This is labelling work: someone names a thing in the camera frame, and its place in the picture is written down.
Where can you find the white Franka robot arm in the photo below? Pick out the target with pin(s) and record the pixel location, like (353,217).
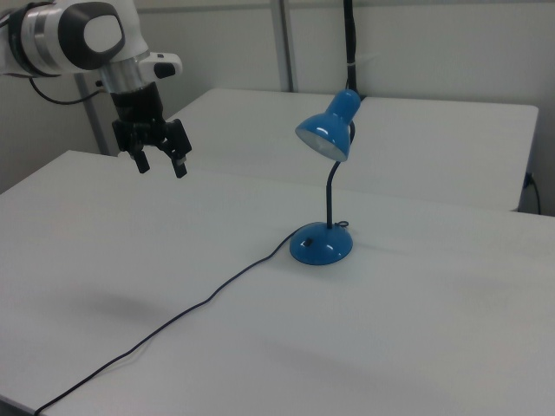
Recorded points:
(47,39)

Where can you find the grey slanted partition post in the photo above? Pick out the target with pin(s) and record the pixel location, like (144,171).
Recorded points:
(93,125)

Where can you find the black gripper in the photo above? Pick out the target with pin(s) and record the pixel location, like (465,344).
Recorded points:
(139,112)

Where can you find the blue desk lamp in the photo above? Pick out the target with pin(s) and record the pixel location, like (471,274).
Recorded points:
(323,249)

